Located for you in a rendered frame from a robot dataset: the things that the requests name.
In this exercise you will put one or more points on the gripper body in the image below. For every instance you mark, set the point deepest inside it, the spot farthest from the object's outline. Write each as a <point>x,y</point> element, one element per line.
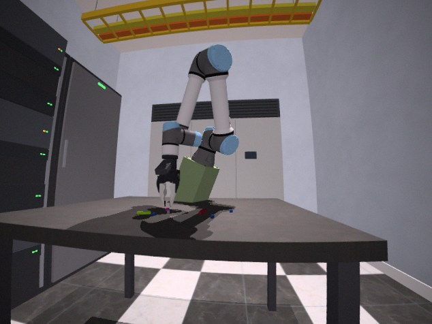
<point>172,173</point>

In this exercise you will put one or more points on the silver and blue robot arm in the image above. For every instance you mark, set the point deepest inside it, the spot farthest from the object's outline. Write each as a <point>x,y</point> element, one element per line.
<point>213,63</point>

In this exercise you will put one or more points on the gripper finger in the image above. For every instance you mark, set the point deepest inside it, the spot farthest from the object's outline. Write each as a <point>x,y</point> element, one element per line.
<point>173,188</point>
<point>161,187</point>

